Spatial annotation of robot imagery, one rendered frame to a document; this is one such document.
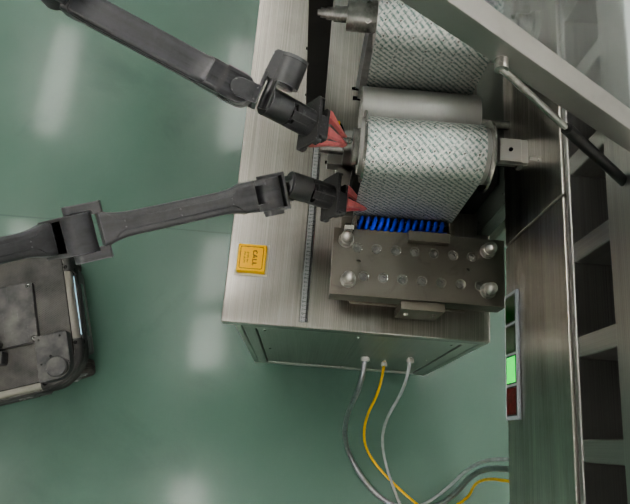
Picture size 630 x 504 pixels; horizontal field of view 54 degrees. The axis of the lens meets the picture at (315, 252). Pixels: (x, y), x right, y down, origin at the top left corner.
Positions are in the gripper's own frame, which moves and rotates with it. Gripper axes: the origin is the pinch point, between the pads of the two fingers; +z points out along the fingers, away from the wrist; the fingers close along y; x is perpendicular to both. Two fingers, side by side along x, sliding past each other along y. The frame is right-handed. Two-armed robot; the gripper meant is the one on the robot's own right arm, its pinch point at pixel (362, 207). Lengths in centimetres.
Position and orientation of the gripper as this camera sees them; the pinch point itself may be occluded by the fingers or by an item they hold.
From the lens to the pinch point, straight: 143.1
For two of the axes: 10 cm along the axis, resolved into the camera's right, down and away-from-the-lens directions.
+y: -0.7, 9.5, -2.9
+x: 5.3, -2.1, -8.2
